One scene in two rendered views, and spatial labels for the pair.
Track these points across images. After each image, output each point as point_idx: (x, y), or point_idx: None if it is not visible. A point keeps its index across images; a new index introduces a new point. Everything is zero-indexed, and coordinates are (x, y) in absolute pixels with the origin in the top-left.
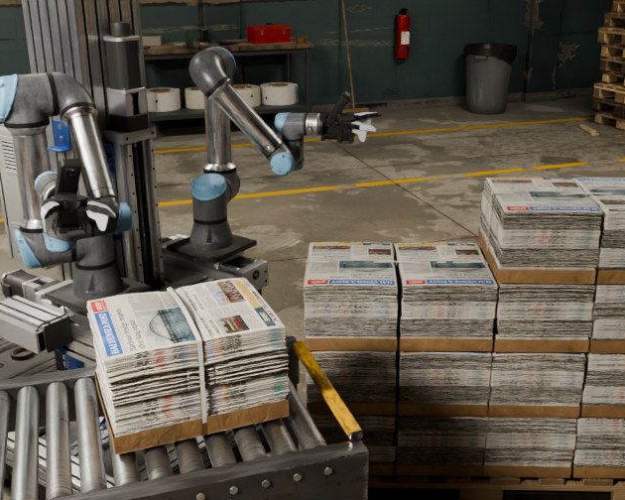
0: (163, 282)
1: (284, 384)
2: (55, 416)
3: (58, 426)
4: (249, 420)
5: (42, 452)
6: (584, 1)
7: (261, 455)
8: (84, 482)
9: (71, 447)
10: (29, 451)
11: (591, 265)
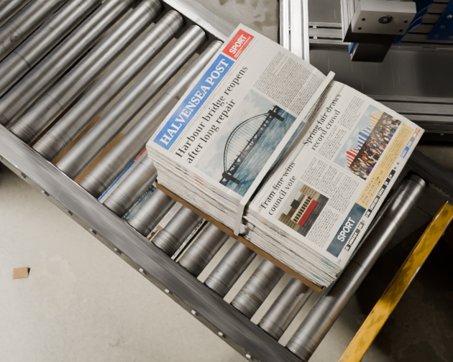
0: None
1: (323, 281)
2: (176, 88)
3: (165, 103)
4: (278, 265)
5: (294, 12)
6: None
7: (244, 310)
8: (115, 190)
9: (315, 26)
10: (121, 114)
11: None
